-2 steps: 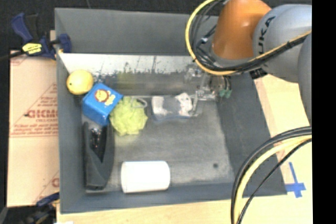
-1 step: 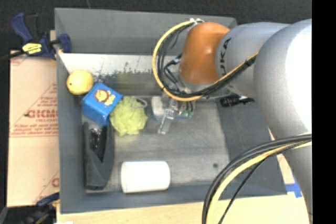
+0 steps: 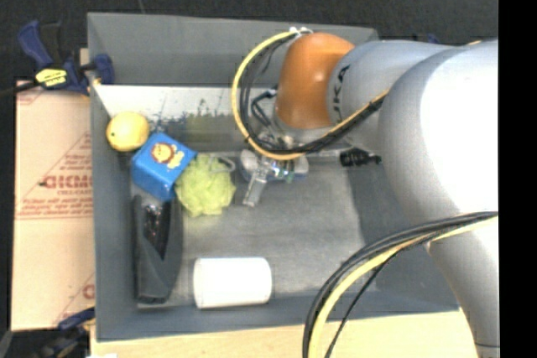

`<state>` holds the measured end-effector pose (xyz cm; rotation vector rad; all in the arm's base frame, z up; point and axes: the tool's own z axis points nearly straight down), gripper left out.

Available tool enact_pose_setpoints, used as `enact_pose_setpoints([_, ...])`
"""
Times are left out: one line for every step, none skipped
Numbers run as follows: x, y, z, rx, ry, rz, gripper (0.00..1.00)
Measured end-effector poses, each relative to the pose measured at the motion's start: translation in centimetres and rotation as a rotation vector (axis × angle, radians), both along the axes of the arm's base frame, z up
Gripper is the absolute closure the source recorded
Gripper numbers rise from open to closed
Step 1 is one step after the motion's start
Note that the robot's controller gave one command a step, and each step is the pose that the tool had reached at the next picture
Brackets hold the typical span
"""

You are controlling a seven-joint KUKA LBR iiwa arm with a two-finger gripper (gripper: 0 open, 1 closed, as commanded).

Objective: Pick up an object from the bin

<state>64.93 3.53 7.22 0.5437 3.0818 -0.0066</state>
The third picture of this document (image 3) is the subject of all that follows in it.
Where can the yellow ball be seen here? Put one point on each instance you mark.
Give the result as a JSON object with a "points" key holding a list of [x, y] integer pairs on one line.
{"points": [[127, 131]]}

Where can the black cylinder on white bracket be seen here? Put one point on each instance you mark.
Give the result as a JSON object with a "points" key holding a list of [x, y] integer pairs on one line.
{"points": [[356, 158]]}

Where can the blue box with lion print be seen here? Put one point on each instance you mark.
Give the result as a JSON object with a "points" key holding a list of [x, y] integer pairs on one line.
{"points": [[153, 176]]}

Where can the grey metal bin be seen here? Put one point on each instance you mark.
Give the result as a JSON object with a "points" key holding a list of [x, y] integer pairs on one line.
{"points": [[293, 230]]}

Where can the brown cardboard board red print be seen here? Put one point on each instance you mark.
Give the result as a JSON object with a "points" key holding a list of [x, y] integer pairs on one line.
{"points": [[50, 255]]}

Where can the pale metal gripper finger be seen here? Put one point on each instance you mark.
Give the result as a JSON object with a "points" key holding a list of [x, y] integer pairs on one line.
{"points": [[254, 192]]}

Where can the green mesh bath sponge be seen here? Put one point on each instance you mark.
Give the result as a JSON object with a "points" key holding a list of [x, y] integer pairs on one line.
{"points": [[205, 188]]}

